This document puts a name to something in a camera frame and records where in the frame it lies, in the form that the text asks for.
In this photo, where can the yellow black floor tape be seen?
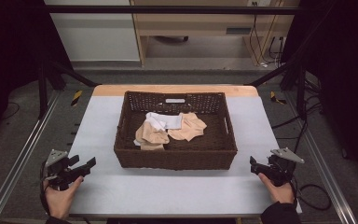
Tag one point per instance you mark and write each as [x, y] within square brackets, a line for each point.
[275, 98]
[76, 97]

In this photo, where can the brown wicker basket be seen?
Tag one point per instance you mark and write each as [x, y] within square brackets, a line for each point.
[174, 157]

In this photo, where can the white cabinet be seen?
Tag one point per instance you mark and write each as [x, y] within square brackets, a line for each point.
[96, 37]

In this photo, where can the person's left hand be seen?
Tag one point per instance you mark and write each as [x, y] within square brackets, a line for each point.
[60, 202]

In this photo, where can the aluminium floor rail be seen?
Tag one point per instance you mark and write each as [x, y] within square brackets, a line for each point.
[18, 165]
[320, 165]

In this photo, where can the person's right hand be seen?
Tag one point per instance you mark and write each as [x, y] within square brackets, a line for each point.
[279, 193]

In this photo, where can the black metal frame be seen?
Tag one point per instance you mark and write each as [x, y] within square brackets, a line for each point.
[167, 9]

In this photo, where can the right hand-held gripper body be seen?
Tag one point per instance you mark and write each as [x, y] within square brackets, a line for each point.
[280, 169]

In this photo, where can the white cloth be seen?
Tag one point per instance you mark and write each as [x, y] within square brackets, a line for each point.
[171, 121]

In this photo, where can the light wooden desk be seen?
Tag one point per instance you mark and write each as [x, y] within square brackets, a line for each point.
[199, 26]

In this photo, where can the black curtain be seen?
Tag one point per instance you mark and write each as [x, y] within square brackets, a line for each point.
[345, 68]
[9, 56]

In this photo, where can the beige cloth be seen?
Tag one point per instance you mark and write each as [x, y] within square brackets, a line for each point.
[151, 137]
[191, 126]

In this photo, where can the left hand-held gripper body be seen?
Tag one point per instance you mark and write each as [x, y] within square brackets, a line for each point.
[62, 174]

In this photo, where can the light grey table mat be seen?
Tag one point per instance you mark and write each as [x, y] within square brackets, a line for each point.
[167, 189]

